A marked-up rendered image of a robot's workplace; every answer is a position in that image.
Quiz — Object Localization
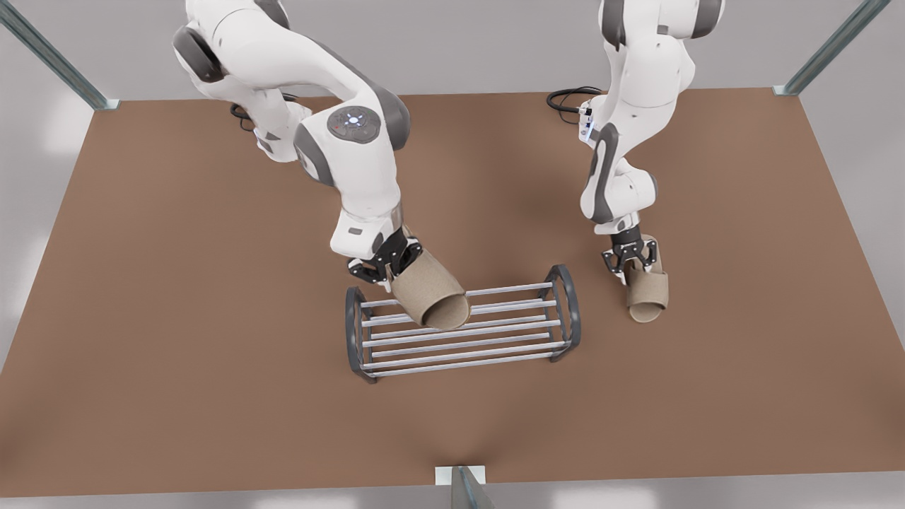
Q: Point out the tan slipper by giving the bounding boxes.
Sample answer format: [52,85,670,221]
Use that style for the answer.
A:
[622,254,670,324]
[390,248,471,332]

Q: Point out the grey metal shoe rack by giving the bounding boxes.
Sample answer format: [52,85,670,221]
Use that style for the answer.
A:
[345,264,581,385]

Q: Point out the black cable loop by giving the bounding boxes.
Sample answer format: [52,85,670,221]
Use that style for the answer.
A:
[547,86,604,126]
[230,93,300,133]

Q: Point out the silver frame post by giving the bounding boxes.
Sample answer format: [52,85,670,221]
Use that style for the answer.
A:
[0,0,120,111]
[434,465,496,509]
[773,0,893,97]

